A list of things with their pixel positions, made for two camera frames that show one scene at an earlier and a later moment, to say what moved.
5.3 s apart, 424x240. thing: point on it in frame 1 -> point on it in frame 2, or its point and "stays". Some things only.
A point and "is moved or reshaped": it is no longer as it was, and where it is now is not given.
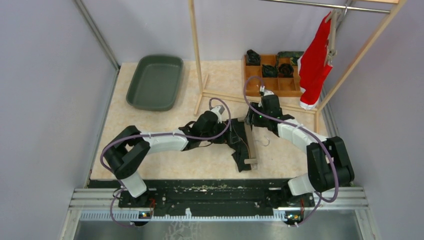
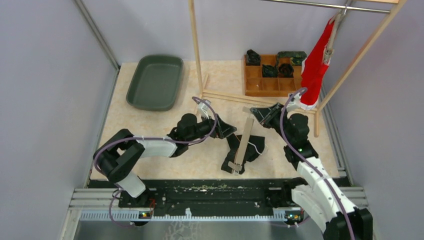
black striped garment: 237,139 -> 255,147
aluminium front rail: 104,205 stays
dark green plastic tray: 155,84 stays
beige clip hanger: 252,160 -> 236,167
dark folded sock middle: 269,71 stays
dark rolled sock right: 286,70 stays
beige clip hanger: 334,18 is moved or reshaped
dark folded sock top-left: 252,58 stays
